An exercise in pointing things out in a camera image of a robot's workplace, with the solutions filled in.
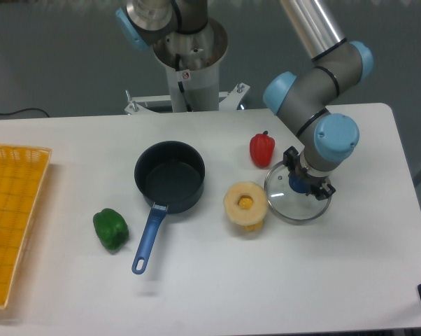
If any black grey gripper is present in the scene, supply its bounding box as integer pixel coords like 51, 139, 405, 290
283, 146, 336, 200

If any glass lid blue knob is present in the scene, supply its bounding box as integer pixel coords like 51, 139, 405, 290
264, 162, 331, 225

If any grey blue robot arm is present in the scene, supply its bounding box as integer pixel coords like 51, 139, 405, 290
115, 1, 373, 200

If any red bell pepper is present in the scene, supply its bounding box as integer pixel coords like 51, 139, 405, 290
250, 131, 276, 168

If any yellow pumpkin slice toy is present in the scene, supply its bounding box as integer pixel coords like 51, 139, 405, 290
223, 181, 269, 232

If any green bell pepper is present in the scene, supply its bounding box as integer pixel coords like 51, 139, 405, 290
92, 208, 129, 252

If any yellow plastic basket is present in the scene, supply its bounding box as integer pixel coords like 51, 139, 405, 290
0, 144, 52, 309

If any dark pot blue handle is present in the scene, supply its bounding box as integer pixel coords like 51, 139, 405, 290
131, 141, 206, 274

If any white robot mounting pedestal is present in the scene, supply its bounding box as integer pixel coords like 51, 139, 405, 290
123, 17, 250, 116

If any black cable on pedestal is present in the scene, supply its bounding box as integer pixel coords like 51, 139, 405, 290
174, 52, 194, 113

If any black cable on floor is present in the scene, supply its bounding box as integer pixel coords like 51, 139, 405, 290
0, 107, 51, 118

